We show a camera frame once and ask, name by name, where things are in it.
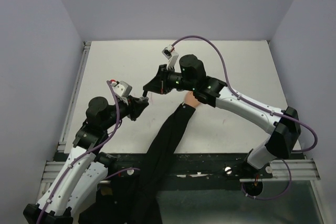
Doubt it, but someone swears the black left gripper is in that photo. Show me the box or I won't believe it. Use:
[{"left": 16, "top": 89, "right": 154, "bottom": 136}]
[{"left": 102, "top": 94, "right": 149, "bottom": 131}]

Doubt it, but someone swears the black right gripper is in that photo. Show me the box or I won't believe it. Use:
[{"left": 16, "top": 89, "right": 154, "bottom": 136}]
[{"left": 144, "top": 65, "right": 195, "bottom": 95}]

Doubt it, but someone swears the glitter nail polish bottle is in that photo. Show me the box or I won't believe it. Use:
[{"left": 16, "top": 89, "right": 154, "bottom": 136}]
[{"left": 139, "top": 97, "right": 149, "bottom": 103}]

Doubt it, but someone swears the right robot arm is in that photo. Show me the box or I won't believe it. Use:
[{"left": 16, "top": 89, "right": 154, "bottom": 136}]
[{"left": 143, "top": 55, "right": 301, "bottom": 178}]

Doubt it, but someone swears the black sleeve forearm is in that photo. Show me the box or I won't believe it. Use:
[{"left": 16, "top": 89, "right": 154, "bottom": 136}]
[{"left": 115, "top": 103, "right": 197, "bottom": 224}]

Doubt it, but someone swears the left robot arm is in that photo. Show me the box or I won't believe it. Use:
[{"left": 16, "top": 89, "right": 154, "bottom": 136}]
[{"left": 23, "top": 96, "right": 149, "bottom": 223}]

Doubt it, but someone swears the mannequin hand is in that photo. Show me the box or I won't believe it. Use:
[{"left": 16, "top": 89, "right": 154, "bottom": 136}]
[{"left": 183, "top": 91, "right": 201, "bottom": 108}]

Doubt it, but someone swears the metal sheet panel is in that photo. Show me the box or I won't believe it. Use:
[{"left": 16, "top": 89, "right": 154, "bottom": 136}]
[{"left": 157, "top": 182, "right": 323, "bottom": 223}]

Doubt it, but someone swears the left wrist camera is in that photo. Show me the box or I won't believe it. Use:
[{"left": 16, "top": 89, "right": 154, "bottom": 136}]
[{"left": 110, "top": 79, "right": 132, "bottom": 104}]

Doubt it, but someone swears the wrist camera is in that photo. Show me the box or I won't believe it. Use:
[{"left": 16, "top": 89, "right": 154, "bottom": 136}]
[
  {"left": 110, "top": 79, "right": 132, "bottom": 104},
  {"left": 162, "top": 45, "right": 179, "bottom": 70}
]

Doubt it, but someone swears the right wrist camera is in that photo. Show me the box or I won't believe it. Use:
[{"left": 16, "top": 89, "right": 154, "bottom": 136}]
[{"left": 162, "top": 45, "right": 179, "bottom": 70}]

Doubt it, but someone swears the aluminium rail frame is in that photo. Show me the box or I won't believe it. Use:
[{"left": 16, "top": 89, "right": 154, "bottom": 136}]
[{"left": 39, "top": 40, "right": 322, "bottom": 209}]

